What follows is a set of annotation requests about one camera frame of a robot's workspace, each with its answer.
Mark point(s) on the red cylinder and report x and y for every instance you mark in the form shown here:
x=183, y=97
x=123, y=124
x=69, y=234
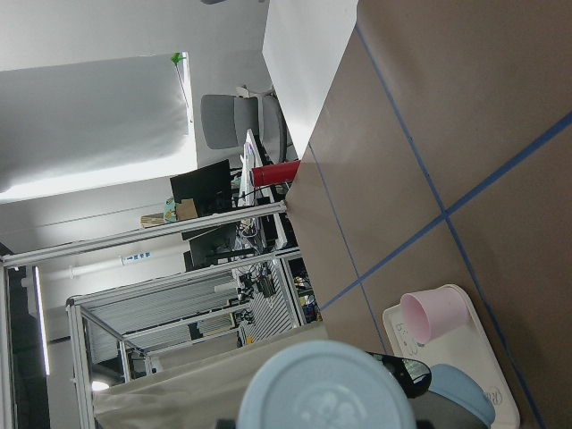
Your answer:
x=274, y=174

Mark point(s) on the blue cup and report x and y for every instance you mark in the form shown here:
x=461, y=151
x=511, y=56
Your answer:
x=324, y=384

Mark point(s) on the grey office chair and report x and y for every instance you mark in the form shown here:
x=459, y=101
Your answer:
x=225, y=120

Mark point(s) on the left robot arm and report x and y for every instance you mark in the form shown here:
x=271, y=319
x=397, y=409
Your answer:
x=441, y=396

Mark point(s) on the pink cup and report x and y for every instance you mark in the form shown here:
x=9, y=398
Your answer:
x=429, y=314

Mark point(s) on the cream serving tray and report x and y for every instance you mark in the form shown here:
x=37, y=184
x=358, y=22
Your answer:
x=467, y=348

